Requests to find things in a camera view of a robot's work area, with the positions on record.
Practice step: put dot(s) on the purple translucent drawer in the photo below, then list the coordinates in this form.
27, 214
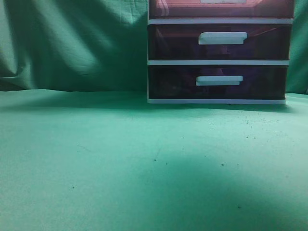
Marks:
219, 42
255, 82
221, 8

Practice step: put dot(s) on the green cloth backdrop and cover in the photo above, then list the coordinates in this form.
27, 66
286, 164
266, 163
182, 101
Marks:
82, 150

